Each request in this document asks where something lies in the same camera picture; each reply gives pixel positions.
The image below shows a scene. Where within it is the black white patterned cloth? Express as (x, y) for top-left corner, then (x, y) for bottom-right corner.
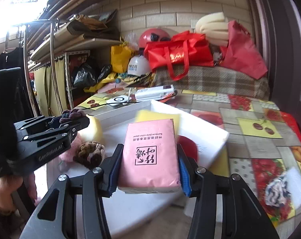
(264, 171), (290, 208)

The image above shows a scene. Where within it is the pink fluffy plush toy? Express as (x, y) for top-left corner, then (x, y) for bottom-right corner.
(59, 134), (83, 162)

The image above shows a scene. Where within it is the white foam block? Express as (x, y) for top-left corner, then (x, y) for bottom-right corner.
(285, 167), (301, 209)

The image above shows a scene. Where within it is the red plush ball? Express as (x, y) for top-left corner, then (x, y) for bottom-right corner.
(177, 135), (198, 161)

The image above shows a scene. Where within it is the pink tissue pack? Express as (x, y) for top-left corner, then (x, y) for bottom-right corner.
(118, 119), (181, 194)

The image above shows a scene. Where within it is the purple blue knitted scrunchie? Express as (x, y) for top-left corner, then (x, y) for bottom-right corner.
(59, 109), (86, 123)

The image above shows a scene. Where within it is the person's left hand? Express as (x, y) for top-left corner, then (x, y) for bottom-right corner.
(0, 175), (24, 215)

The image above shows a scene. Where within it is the fruit pattern tablecloth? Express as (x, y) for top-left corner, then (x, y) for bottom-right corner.
(88, 90), (301, 238)

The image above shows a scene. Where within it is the pale yellow sponge piece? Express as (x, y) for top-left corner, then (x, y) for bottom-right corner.
(78, 114), (104, 144)

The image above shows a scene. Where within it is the black plastic bag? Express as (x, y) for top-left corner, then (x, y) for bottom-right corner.
(72, 63), (112, 88)

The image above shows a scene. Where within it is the round white charger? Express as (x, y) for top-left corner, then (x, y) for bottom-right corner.
(106, 95), (131, 108)

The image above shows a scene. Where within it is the red plastic bag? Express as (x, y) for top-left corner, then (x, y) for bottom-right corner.
(280, 111), (301, 142)

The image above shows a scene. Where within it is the metal shelf rack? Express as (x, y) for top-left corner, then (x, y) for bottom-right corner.
(6, 17), (121, 118)

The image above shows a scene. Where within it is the white cardboard tray box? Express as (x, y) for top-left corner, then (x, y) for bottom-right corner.
(45, 99), (230, 232)

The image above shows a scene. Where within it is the yellow shopping bag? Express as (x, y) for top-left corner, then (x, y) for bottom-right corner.
(110, 37), (136, 73)

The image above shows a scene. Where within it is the plaid covered bench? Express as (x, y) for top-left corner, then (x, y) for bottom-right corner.
(151, 66), (270, 100)

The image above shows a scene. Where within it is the white rectangular device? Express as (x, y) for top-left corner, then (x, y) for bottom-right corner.
(135, 85), (175, 101)

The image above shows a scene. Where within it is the white helmet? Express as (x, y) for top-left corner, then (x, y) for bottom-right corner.
(127, 55), (151, 77)

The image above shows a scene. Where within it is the dark red fabric bag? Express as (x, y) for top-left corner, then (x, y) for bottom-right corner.
(221, 21), (268, 80)

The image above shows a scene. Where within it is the shiny red tote bag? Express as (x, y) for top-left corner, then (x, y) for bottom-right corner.
(143, 31), (214, 81)

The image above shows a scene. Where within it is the red helmet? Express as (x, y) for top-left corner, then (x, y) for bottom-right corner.
(138, 28), (171, 49)

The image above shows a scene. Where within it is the cream foam cushion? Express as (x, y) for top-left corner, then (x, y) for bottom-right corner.
(195, 12), (229, 47)

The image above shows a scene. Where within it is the black cable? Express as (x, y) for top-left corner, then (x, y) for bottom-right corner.
(89, 90), (179, 110)

